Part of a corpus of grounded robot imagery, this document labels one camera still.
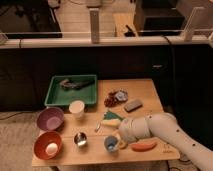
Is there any bunch of red grapes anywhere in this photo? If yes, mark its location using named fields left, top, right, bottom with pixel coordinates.
left=104, top=91, right=118, bottom=107

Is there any green plastic tray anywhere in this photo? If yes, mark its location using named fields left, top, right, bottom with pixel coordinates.
left=45, top=74, right=98, bottom=107

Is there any wooden board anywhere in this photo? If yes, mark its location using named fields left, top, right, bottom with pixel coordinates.
left=32, top=79, right=180, bottom=167

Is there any purple bowl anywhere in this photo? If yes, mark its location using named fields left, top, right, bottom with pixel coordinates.
left=37, top=107, right=64, bottom=131

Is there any orange carrot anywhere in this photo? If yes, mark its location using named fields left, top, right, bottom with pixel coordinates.
left=130, top=142, right=157, bottom=152

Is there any grey rectangular block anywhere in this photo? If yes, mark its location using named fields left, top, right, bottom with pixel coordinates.
left=124, top=99, right=143, bottom=112

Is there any white egg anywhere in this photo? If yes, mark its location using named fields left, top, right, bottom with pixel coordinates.
left=46, top=143, right=58, bottom=155

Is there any red bowl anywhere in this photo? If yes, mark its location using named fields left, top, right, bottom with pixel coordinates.
left=34, top=131, right=62, bottom=160

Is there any dark hammer in tray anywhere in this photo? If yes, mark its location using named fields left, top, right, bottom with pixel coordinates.
left=59, top=79, right=94, bottom=90

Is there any white plastic cup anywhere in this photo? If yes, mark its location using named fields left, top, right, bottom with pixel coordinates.
left=69, top=100, right=85, bottom=119

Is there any small metal cup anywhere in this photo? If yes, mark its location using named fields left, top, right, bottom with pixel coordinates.
left=74, top=132, right=87, bottom=148

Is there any blue mug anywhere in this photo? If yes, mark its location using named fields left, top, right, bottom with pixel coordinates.
left=104, top=135, right=118, bottom=153

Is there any blue grey round toy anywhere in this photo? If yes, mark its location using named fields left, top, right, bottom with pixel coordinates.
left=115, top=90, right=128, bottom=102

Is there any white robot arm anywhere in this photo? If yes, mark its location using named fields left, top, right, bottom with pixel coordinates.
left=119, top=113, right=213, bottom=171

